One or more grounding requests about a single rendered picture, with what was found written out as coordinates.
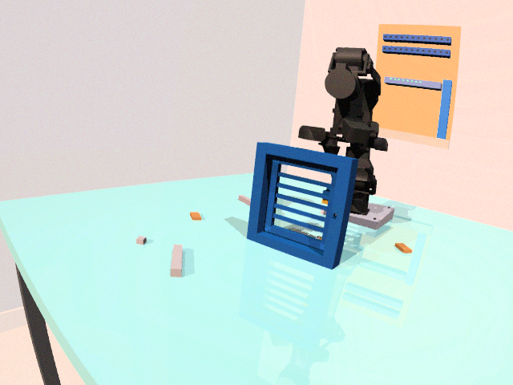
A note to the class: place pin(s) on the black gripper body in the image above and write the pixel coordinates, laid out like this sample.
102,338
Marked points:
330,138

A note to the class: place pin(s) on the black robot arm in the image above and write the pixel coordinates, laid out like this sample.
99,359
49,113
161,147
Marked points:
343,84

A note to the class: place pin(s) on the blue slatted square panel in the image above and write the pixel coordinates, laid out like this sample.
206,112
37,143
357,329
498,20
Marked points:
325,250

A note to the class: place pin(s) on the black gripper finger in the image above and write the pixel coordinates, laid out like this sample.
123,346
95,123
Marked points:
354,152
331,149

